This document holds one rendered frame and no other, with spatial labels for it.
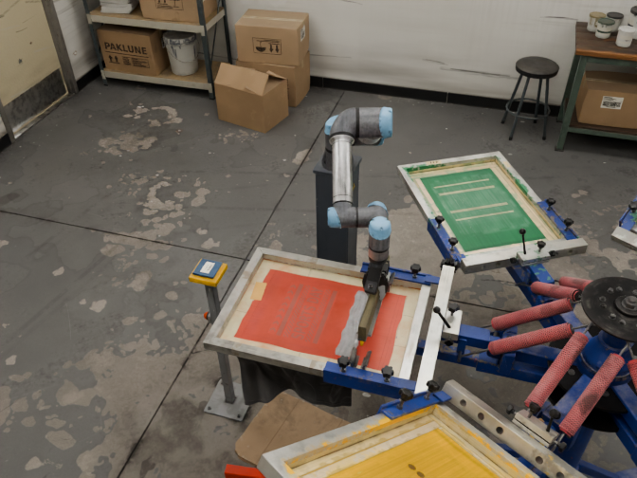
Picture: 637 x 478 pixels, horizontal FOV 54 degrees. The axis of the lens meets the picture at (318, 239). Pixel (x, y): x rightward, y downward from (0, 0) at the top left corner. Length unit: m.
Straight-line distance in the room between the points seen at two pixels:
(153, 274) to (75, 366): 0.81
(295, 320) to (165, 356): 1.39
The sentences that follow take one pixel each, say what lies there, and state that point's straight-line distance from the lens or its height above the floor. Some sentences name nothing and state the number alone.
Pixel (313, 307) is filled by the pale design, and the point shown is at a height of 0.96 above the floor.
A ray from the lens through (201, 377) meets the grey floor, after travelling 3.61.
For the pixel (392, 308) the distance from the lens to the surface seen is 2.58.
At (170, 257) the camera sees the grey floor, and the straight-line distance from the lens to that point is 4.37.
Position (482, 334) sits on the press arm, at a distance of 2.42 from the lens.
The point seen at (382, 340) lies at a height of 0.96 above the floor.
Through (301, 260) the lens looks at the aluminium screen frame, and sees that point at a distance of 2.73.
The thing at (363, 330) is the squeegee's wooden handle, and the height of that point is 1.15.
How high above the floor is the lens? 2.81
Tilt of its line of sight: 40 degrees down
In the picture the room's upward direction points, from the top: 1 degrees counter-clockwise
